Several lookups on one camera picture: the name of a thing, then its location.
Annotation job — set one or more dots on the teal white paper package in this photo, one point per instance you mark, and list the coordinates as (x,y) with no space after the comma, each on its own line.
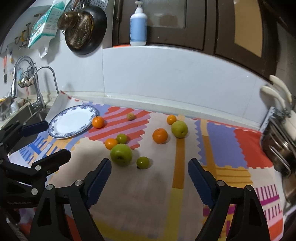
(45,28)

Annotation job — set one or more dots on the dark wooden window frame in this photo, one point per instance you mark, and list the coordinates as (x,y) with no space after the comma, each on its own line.
(243,32)

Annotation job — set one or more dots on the blue white porcelain plate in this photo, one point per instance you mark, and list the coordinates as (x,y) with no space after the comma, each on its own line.
(72,121)

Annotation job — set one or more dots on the small brownish fruit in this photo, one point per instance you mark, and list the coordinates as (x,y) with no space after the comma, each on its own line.
(130,116)

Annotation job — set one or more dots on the blue white pump bottle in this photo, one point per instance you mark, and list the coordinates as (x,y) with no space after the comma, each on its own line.
(138,26)

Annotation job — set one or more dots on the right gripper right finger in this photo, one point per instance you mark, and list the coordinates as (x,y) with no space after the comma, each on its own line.
(249,221)

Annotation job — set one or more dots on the small green fruit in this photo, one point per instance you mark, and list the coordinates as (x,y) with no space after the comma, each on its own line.
(122,138)
(143,163)

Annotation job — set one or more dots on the cream pan handle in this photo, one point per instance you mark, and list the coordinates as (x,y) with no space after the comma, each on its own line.
(271,92)
(279,83)

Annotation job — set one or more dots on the cream pan handle lower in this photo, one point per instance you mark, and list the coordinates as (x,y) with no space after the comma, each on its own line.
(271,92)

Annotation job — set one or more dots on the cream pan handle upper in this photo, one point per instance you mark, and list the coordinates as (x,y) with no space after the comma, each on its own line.
(279,83)

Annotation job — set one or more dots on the orange near green apple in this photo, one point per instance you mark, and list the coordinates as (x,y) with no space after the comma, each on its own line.
(110,143)

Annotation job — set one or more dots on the large orange in middle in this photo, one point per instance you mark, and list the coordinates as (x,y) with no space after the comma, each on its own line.
(160,136)

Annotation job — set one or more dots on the tall chrome spring faucet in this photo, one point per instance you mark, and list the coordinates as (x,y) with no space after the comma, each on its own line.
(14,89)

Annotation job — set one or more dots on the stainless steel pot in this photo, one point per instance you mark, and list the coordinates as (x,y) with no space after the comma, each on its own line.
(278,147)

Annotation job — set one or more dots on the small green fruit left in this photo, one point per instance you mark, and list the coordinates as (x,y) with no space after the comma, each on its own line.
(122,138)

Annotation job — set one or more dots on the large yellow-green pear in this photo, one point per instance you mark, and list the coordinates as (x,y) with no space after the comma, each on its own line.
(179,129)

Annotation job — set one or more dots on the small orange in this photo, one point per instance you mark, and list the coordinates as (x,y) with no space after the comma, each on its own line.
(171,119)

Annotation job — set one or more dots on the small green fruit front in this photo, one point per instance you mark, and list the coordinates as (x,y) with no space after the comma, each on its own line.
(143,163)

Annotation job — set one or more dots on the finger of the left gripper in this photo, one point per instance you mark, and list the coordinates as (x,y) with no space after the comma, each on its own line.
(34,128)
(46,162)

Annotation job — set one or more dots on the large green apple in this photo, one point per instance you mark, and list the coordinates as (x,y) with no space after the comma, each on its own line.
(121,154)

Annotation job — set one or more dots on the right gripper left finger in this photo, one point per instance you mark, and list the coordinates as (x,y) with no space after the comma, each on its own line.
(50,222)

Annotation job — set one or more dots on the wire sink caddy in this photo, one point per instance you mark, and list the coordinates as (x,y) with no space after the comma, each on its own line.
(25,78)

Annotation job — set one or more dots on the orange beside plate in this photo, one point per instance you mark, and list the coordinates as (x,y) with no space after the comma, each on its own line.
(98,122)

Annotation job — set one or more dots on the colourful patterned table mat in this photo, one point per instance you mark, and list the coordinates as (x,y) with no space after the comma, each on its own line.
(161,202)

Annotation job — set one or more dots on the black frying pan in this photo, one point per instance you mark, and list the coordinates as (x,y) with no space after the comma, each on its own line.
(99,30)

